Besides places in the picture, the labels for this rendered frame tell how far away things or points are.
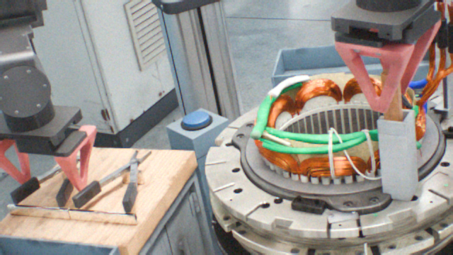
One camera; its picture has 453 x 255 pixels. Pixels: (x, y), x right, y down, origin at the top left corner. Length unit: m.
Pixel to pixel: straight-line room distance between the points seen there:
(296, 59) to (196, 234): 0.37
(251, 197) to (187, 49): 0.49
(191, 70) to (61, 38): 1.94
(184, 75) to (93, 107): 2.00
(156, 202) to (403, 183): 0.30
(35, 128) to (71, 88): 2.41
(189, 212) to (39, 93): 0.31
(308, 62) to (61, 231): 0.54
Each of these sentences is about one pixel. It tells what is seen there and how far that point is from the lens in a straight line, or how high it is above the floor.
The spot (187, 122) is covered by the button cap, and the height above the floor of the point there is 1.04.
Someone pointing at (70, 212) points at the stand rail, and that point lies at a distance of 0.84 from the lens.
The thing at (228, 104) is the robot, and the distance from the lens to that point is 1.25.
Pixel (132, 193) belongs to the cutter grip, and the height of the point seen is 1.09.
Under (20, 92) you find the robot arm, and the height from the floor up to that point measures 1.26.
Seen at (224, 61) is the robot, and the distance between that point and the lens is 1.22.
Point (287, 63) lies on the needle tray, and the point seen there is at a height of 1.04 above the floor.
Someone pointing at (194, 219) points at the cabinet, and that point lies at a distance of 0.95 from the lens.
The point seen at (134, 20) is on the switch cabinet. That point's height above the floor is 0.54.
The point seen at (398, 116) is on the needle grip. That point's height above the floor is 1.19.
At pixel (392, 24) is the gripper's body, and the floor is 1.30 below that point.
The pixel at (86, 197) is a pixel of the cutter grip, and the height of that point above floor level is 1.09.
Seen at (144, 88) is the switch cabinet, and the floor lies 0.22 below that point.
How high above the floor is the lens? 1.51
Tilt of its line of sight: 28 degrees down
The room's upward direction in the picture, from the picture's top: 11 degrees counter-clockwise
